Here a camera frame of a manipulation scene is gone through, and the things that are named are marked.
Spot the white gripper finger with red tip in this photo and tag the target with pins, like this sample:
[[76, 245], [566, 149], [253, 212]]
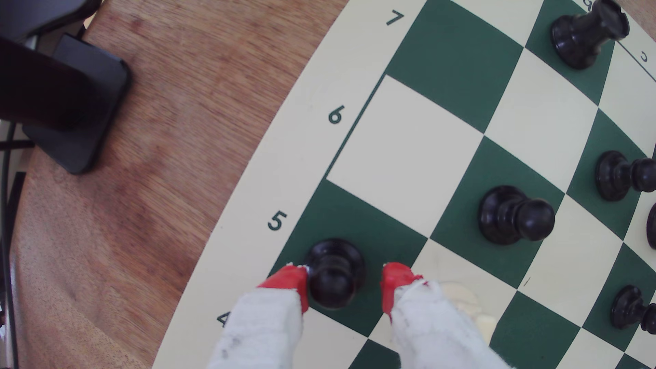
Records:
[[266, 328], [435, 333]]

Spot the black chess pawn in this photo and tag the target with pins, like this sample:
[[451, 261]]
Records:
[[620, 175], [631, 309], [333, 271], [515, 215]]

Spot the green and cream chess mat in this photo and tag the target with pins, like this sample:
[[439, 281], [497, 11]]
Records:
[[410, 153]]

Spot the black chess bishop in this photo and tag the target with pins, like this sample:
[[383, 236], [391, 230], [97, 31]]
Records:
[[652, 225]]

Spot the black chess rook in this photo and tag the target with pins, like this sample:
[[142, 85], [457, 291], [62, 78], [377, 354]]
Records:
[[587, 36]]

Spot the black flat stand base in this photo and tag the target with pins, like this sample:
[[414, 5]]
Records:
[[82, 118]]

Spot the dark stand post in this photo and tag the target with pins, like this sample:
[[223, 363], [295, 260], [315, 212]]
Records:
[[36, 87]]

